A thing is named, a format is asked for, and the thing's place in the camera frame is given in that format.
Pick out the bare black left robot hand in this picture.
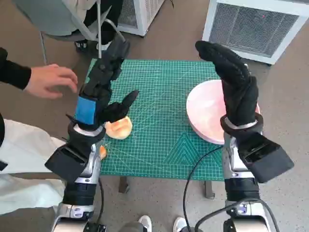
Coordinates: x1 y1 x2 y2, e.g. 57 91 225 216
66 36 140 132

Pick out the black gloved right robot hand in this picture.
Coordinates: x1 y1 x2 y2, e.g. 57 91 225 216
195 40 259 127

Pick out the person's hand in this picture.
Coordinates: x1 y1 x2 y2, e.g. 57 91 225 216
24 64 78 100

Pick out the pink bowl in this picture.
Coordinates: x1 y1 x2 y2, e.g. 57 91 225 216
185 80 261 145

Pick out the round toy bread bun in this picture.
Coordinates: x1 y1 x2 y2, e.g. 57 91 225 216
105 116 133 140

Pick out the person's black shoe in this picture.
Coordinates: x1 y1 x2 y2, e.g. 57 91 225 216
74 40 88 53

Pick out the grey office chair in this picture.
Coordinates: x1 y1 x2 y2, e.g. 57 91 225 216
13 0 126 65

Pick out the person's white shoe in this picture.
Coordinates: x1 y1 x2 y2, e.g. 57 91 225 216
96 43 112 52

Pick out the person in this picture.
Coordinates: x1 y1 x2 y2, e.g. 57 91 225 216
0 47 78 216
61 0 121 53

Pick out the green cutting mat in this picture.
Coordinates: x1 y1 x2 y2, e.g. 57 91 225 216
82 58 225 181

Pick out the large white vented unit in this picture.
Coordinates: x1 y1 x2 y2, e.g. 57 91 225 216
202 0 309 65

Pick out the dark table leg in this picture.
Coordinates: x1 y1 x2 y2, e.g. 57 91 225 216
204 180 215 199
118 176 131 193

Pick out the small white vented unit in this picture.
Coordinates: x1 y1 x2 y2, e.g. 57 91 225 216
117 0 166 37

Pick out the black connector box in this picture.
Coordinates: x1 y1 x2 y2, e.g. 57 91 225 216
84 222 107 232

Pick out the white rounded foot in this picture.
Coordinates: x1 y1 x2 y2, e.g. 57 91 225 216
173 217 188 232
138 215 153 232

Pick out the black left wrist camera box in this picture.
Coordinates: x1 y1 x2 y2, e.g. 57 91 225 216
44 142 94 182

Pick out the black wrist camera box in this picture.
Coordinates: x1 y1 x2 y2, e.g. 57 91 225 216
44 142 94 182
238 131 295 184

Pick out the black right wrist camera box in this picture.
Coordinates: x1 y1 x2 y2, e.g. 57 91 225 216
238 131 295 184

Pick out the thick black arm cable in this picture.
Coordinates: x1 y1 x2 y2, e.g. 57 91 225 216
93 177 104 225

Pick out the long black robot cable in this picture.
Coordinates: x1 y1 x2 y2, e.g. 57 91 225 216
183 146 223 232

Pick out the looped black shoulder cable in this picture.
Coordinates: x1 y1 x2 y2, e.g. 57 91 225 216
194 198 284 232

